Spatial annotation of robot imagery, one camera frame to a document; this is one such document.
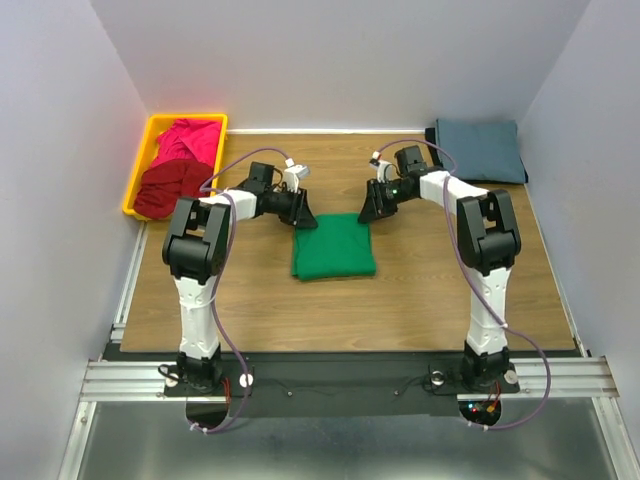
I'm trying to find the green t shirt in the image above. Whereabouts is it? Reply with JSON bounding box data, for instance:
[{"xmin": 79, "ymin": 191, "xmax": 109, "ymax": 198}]
[{"xmin": 291, "ymin": 213, "xmax": 377, "ymax": 281}]

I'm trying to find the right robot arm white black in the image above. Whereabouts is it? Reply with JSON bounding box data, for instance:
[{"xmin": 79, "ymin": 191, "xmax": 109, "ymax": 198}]
[{"xmin": 358, "ymin": 146, "xmax": 521, "ymax": 389}]

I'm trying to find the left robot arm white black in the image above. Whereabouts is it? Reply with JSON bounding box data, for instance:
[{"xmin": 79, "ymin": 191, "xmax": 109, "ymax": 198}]
[{"xmin": 162, "ymin": 159, "xmax": 318, "ymax": 394}]

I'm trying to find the folded blue grey t shirt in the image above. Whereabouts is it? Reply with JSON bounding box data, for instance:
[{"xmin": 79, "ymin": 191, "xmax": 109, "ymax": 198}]
[{"xmin": 435, "ymin": 118, "xmax": 528, "ymax": 184}]

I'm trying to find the dark red t shirt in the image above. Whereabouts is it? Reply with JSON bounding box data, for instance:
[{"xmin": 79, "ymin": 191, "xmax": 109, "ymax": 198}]
[{"xmin": 133, "ymin": 159, "xmax": 213, "ymax": 220}]

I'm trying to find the yellow plastic bin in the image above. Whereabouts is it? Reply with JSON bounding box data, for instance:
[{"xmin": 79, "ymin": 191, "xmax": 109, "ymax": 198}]
[{"xmin": 122, "ymin": 113, "xmax": 228, "ymax": 221}]

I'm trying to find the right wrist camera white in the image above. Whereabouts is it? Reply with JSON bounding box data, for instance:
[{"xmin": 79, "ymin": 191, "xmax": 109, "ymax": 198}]
[{"xmin": 369, "ymin": 151, "xmax": 397, "ymax": 183}]

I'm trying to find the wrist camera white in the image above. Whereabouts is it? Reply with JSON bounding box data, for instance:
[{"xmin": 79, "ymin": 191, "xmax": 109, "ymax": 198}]
[
  {"xmin": 369, "ymin": 151, "xmax": 397, "ymax": 183},
  {"xmin": 283, "ymin": 164, "xmax": 310, "ymax": 192}
]

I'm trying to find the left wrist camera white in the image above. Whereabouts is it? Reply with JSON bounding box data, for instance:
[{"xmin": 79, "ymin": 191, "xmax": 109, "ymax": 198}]
[{"xmin": 283, "ymin": 164, "xmax": 310, "ymax": 192}]

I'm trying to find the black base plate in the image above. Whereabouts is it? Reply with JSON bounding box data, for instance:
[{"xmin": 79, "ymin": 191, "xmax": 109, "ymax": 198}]
[{"xmin": 160, "ymin": 352, "xmax": 519, "ymax": 423}]

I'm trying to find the aluminium rail frame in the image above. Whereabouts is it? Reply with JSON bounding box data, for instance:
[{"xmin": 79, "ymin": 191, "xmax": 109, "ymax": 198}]
[{"xmin": 59, "ymin": 223, "xmax": 639, "ymax": 479}]

